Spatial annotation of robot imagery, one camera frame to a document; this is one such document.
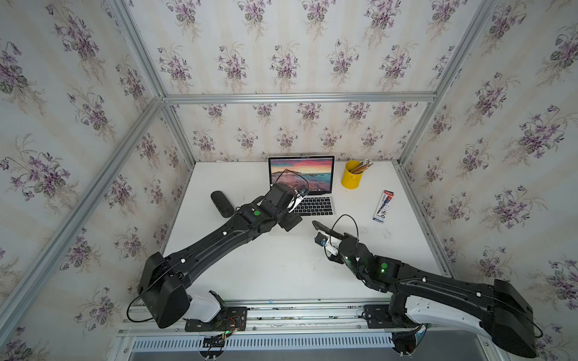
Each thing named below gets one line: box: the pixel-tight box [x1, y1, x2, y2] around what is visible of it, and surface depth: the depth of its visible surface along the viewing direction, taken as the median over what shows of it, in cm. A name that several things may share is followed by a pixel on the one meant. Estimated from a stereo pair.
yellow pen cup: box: [340, 160, 363, 190], surface depth 107 cm
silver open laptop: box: [267, 154, 336, 216], surface depth 103 cm
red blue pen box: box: [372, 189, 396, 225], surface depth 103 cm
